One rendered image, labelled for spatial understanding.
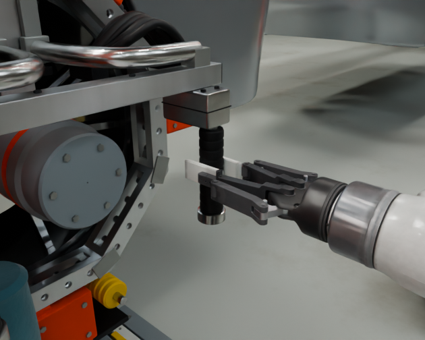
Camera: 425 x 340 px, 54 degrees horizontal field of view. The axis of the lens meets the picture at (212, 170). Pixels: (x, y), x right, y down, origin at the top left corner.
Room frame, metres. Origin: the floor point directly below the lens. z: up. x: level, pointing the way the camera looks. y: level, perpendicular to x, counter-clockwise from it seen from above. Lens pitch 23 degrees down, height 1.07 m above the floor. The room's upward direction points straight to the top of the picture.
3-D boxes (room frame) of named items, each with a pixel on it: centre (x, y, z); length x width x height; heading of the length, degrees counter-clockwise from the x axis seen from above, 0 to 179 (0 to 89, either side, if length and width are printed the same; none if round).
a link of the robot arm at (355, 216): (0.42, -0.17, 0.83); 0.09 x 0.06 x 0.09; 139
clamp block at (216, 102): (0.59, 0.02, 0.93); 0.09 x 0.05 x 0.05; 48
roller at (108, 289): (0.76, 0.29, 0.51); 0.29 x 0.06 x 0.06; 48
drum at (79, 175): (0.55, 0.24, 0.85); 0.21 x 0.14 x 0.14; 48
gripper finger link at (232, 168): (0.58, -0.01, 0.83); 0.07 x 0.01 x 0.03; 48
